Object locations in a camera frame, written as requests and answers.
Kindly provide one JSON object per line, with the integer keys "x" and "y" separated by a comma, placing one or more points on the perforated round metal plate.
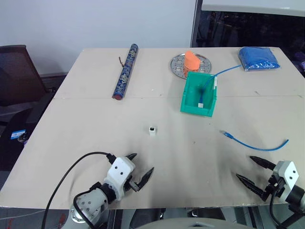
{"x": 176, "y": 65}

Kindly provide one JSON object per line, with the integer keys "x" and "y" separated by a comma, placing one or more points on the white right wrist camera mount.
{"x": 287, "y": 173}

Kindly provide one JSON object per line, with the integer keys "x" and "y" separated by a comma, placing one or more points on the small white connector block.
{"x": 152, "y": 131}

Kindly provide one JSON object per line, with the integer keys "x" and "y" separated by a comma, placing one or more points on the orange cup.
{"x": 191, "y": 62}

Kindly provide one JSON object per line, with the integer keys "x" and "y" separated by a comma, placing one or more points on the blue label tag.
{"x": 18, "y": 135}

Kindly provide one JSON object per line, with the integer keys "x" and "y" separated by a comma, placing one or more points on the black office chair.
{"x": 16, "y": 78}

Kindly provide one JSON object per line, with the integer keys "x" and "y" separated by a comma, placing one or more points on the dark window pane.
{"x": 250, "y": 28}

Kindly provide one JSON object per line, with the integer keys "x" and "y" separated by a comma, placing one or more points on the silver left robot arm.
{"x": 89, "y": 205}

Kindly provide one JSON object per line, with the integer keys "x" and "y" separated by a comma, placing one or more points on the thin brown twig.
{"x": 121, "y": 62}

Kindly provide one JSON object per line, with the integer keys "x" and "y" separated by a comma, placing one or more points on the blue cloth in plastic bag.
{"x": 258, "y": 58}

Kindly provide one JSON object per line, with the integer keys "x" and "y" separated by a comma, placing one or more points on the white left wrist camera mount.
{"x": 119, "y": 170}

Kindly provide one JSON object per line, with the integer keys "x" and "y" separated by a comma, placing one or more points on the blue patterned scroll tube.
{"x": 125, "y": 71}

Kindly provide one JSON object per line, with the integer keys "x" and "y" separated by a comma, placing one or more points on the grey robot torso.
{"x": 188, "y": 223}

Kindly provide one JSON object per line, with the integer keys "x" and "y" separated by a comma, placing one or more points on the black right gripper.
{"x": 276, "y": 187}

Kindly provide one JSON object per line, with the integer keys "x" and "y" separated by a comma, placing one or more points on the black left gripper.
{"x": 128, "y": 183}

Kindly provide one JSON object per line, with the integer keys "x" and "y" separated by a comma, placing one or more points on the green plastic bin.
{"x": 190, "y": 105}

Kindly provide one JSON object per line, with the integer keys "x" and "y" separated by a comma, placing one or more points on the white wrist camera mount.
{"x": 119, "y": 170}
{"x": 287, "y": 173}

